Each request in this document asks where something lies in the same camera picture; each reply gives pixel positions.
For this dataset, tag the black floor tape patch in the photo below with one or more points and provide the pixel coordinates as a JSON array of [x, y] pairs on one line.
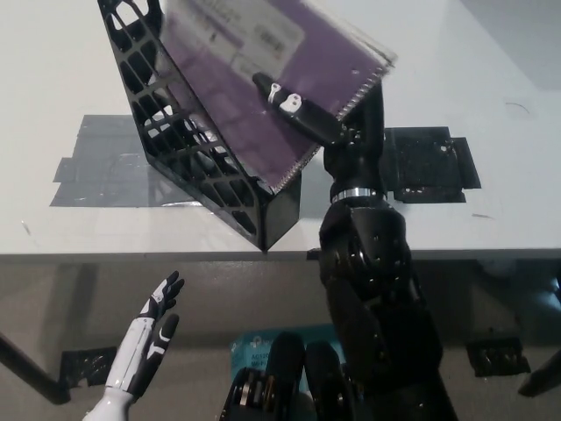
[[495, 357], [87, 366]]

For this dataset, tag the small black tape strip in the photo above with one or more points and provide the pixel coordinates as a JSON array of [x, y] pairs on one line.
[[313, 253]]

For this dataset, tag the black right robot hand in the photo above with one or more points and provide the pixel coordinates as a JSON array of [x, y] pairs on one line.
[[355, 158]]

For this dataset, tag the black lattice magazine stand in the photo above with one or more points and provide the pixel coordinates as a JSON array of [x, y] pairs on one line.
[[144, 109]]

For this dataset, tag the square black tape patch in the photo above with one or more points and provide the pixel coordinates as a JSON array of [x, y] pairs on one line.
[[429, 162]]

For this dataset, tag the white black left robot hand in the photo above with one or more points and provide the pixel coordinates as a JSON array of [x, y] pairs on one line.
[[140, 351]]

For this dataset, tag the purple spiral notebook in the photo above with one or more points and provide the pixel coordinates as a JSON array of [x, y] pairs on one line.
[[228, 96]]

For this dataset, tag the black table leg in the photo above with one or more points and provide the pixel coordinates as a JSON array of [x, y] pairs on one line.
[[541, 379], [30, 373]]

